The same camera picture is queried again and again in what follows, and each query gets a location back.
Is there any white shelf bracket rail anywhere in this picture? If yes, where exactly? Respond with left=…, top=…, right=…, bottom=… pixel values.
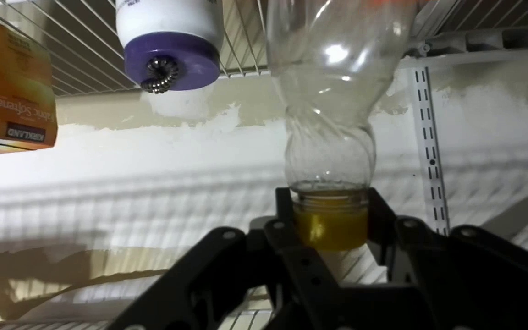
left=411, top=67, right=449, bottom=235

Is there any white jar purple lid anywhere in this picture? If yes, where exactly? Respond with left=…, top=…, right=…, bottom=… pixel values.
left=116, top=0, right=224, bottom=94

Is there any orange fabric softener box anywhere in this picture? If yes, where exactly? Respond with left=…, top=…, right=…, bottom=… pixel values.
left=0, top=23, right=59, bottom=155

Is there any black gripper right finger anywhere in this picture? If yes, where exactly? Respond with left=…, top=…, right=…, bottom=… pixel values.
left=365, top=190, right=528, bottom=330

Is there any white wire bottom shelf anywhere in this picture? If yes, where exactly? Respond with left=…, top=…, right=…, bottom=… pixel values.
left=0, top=0, right=528, bottom=98

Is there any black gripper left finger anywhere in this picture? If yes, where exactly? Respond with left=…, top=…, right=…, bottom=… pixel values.
left=108, top=188, right=338, bottom=330

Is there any transparent bottle yellow cap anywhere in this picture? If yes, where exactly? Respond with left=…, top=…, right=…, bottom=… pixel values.
left=266, top=0, right=418, bottom=252

